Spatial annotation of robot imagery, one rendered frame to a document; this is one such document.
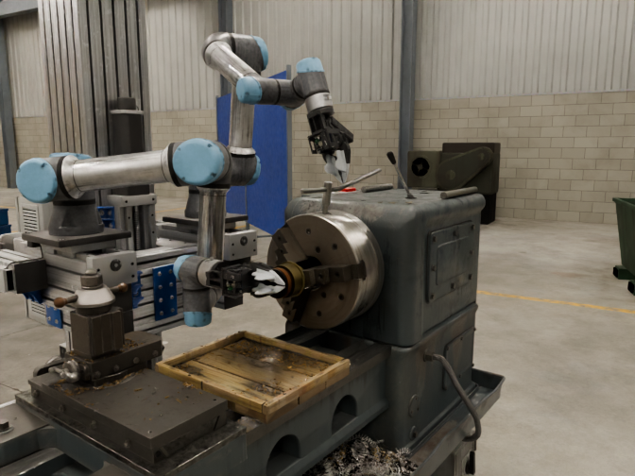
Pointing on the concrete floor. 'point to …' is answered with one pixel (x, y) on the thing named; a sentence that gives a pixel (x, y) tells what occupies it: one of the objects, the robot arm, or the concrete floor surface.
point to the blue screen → (263, 140)
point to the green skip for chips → (625, 209)
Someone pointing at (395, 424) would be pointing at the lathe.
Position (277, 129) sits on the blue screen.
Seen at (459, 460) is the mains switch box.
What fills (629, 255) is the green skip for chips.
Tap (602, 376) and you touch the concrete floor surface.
